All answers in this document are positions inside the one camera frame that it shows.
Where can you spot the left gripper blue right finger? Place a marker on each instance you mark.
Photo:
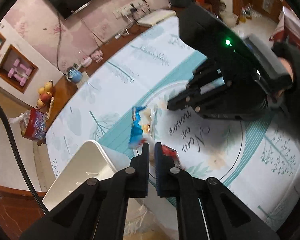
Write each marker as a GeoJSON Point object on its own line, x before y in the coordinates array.
{"type": "Point", "coordinates": [164, 179]}

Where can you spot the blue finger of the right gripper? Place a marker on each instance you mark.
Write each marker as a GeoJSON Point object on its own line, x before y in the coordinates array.
{"type": "Point", "coordinates": [207, 74]}
{"type": "Point", "coordinates": [193, 99]}

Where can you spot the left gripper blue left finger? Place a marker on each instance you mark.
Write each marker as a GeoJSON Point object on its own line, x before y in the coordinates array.
{"type": "Point", "coordinates": [143, 170]}

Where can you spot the blue wafer cookie pack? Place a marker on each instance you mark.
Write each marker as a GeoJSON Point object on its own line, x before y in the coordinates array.
{"type": "Point", "coordinates": [142, 129]}

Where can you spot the peanut snack clear bag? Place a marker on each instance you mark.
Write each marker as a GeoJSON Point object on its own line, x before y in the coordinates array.
{"type": "Point", "coordinates": [167, 151]}

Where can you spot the person's right hand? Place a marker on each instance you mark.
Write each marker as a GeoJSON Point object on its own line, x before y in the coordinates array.
{"type": "Point", "coordinates": [288, 68]}

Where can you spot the white plastic storage bin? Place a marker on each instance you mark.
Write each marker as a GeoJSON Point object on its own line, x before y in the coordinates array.
{"type": "Point", "coordinates": [92, 160]}

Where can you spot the white bucket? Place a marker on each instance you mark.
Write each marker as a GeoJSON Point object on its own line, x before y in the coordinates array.
{"type": "Point", "coordinates": [229, 19]}

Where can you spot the white set-top box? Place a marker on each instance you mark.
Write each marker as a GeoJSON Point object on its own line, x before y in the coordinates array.
{"type": "Point", "coordinates": [156, 17]}

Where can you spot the wooden tv cabinet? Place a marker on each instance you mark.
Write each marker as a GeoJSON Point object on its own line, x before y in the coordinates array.
{"type": "Point", "coordinates": [64, 90]}

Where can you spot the blue snow globe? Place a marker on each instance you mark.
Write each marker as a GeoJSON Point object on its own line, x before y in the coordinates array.
{"type": "Point", "coordinates": [73, 75]}

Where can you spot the pink small ornament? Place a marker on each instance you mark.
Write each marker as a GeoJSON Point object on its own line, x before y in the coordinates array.
{"type": "Point", "coordinates": [97, 56]}

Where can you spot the fruit bowl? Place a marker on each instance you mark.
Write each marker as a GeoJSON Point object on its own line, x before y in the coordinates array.
{"type": "Point", "coordinates": [45, 95]}

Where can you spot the red gift box with bag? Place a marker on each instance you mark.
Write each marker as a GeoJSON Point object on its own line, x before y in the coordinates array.
{"type": "Point", "coordinates": [32, 124]}

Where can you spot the white round trinket box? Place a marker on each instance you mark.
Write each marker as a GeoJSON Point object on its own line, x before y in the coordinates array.
{"type": "Point", "coordinates": [86, 62]}

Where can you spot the left pink dumbbell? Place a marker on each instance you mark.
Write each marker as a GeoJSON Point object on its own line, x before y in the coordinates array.
{"type": "Point", "coordinates": [14, 74]}

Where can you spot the pink dumbbell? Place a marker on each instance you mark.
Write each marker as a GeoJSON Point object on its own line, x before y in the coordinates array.
{"type": "Point", "coordinates": [14, 74]}
{"type": "Point", "coordinates": [19, 65]}

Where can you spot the right pink dumbbell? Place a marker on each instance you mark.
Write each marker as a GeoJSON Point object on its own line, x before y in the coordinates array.
{"type": "Point", "coordinates": [19, 65]}

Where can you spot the wall power outlet strip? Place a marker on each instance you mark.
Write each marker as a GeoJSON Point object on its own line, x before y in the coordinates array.
{"type": "Point", "coordinates": [125, 10]}

